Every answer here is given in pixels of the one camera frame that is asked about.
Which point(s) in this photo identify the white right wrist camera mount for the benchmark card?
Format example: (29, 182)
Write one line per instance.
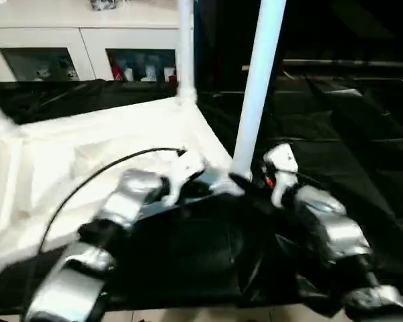
(282, 161)

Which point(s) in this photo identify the black fabric backdrop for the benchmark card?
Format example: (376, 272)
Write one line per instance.
(339, 27)

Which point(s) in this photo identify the dark patterned cabinet-top object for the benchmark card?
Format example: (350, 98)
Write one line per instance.
(102, 4)

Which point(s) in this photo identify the white plastic table top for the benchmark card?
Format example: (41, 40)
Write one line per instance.
(70, 151)

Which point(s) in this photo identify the small yellow label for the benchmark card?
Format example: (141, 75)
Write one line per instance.
(245, 67)

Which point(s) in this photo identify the white glass door cabinet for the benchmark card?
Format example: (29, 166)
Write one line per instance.
(87, 30)

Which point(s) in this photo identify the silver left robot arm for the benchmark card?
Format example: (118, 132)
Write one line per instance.
(121, 201)

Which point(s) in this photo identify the grey metal rail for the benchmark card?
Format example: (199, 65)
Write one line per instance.
(349, 62)

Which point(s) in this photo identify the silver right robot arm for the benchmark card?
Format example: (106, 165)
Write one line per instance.
(339, 228)

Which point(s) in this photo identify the black mat cloth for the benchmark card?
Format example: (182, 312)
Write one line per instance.
(339, 151)

